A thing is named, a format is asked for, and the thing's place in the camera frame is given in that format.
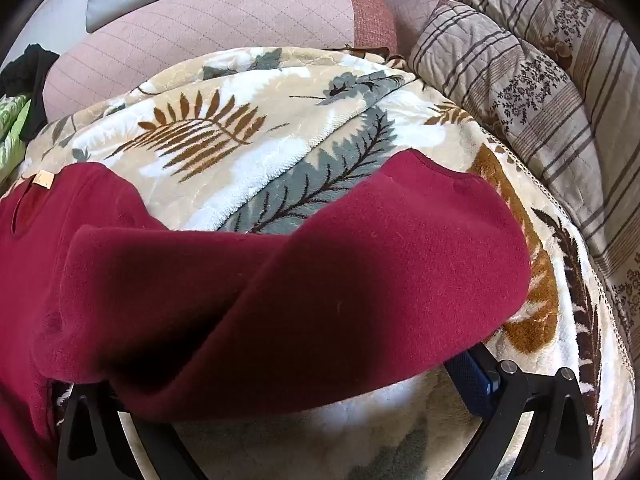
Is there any striped floral quilt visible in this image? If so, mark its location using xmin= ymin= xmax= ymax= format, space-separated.
xmin=407 ymin=0 xmax=640 ymax=366

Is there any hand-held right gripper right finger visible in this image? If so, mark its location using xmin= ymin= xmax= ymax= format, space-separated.
xmin=445 ymin=342 xmax=593 ymax=480

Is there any black cloth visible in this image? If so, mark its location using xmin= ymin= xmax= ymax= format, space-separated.
xmin=0 ymin=44 xmax=61 ymax=143

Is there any green patterned pillow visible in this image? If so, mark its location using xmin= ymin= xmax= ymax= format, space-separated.
xmin=0 ymin=92 xmax=33 ymax=186

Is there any dark red fleece sweater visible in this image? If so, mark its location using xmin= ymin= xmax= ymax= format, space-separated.
xmin=0 ymin=150 xmax=532 ymax=480

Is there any leaf print fleece blanket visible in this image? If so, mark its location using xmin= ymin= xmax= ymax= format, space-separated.
xmin=10 ymin=46 xmax=636 ymax=480

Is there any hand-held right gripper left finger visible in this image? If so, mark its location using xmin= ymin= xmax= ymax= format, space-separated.
xmin=56 ymin=382 xmax=208 ymax=480

